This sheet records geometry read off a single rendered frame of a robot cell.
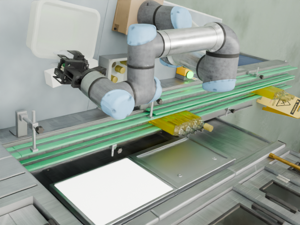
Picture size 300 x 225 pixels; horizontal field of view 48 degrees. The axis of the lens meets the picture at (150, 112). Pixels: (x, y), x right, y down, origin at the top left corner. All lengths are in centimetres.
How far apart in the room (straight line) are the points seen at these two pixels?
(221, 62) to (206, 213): 65
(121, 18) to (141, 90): 78
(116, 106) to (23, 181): 29
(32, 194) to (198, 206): 82
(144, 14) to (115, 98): 84
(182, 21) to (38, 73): 66
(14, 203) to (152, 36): 52
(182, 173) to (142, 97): 78
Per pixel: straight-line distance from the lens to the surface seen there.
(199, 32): 104
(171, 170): 163
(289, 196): 177
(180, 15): 151
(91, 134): 151
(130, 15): 160
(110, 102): 83
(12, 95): 149
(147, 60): 88
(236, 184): 169
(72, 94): 163
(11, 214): 82
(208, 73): 119
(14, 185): 87
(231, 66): 118
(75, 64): 98
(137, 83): 89
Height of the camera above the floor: 203
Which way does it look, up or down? 39 degrees down
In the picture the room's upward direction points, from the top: 117 degrees clockwise
